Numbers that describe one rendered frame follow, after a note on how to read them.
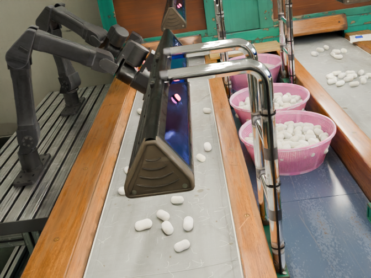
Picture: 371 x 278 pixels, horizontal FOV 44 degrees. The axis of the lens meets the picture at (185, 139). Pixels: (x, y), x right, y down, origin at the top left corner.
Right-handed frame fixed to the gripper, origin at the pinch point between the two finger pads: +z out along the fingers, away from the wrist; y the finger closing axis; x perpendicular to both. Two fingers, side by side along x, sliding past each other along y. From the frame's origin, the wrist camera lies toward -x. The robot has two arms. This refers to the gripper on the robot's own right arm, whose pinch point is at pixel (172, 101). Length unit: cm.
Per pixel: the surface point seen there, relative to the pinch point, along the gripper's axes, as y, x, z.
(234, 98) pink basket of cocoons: 11.6, -9.0, 19.9
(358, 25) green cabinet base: 80, -55, 69
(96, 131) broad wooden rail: -3.4, 21.1, -16.1
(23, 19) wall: 175, 58, -86
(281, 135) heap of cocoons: -20.8, -14.3, 28.2
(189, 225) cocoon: -61, 3, 7
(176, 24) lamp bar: 2.0, -21.1, -11.8
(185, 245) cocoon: -67, 3, 6
